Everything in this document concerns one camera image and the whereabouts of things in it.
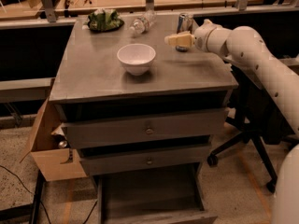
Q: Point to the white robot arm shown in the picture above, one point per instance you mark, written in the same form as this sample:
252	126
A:
245	48

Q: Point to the can in cardboard box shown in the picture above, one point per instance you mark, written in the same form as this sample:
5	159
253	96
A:
62	144

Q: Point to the cardboard box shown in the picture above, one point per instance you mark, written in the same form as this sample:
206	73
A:
42	144

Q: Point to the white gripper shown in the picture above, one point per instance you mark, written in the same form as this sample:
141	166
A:
202	36

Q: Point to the redbull can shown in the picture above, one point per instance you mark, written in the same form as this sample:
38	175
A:
185	23

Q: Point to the clear plastic water bottle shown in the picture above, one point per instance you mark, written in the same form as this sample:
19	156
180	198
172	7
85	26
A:
143	23

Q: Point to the white bowl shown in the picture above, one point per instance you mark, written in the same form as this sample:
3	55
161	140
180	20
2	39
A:
136	59

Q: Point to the black office chair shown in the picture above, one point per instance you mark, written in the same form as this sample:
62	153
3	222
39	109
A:
258	119

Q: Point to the grey drawer cabinet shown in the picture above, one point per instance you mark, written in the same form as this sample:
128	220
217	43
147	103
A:
142	140

